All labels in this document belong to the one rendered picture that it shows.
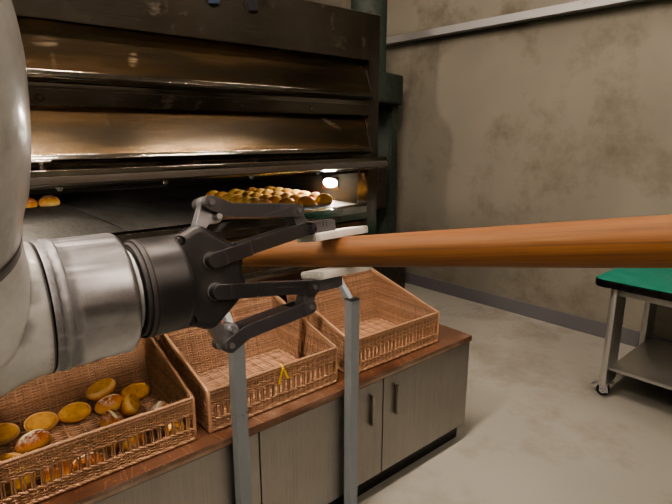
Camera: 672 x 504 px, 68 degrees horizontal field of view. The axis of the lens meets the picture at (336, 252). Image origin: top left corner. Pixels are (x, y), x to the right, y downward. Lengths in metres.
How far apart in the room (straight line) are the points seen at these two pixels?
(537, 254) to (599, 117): 3.94
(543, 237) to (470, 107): 4.46
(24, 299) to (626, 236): 0.34
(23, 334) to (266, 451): 1.60
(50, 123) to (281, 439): 1.32
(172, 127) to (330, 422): 1.28
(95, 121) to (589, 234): 1.79
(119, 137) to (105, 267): 1.62
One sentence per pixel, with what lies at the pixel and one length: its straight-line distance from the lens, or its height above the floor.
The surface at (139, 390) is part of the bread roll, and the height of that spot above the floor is 0.63.
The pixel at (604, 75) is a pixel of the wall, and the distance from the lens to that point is 4.30.
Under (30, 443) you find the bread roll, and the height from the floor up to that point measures 0.62.
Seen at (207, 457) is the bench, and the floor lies 0.54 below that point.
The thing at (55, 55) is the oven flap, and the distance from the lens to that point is 1.94.
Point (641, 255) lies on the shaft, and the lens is 0.33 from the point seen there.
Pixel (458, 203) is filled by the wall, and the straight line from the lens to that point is 4.87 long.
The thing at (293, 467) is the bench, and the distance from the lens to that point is 2.01.
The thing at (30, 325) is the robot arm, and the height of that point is 1.43.
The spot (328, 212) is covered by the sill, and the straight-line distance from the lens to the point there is 2.45.
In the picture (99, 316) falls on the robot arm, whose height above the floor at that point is 1.42.
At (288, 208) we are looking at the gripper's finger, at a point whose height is 1.47.
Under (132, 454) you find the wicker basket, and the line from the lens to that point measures 1.70.
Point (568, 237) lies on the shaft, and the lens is 0.34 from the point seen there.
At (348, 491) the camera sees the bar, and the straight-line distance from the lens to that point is 2.22.
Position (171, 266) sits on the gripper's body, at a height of 1.44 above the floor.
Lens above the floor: 1.54
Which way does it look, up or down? 13 degrees down
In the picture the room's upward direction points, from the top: straight up
